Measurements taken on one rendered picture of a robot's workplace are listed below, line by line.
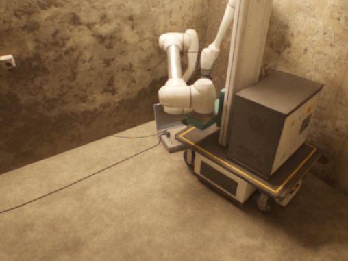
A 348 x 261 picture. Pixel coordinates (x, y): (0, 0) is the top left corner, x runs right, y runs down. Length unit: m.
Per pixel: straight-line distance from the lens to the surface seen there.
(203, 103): 1.95
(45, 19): 2.29
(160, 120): 2.74
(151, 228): 2.03
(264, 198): 2.05
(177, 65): 2.15
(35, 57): 2.33
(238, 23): 1.80
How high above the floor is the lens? 1.63
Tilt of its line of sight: 34 degrees down
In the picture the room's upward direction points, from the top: 2 degrees clockwise
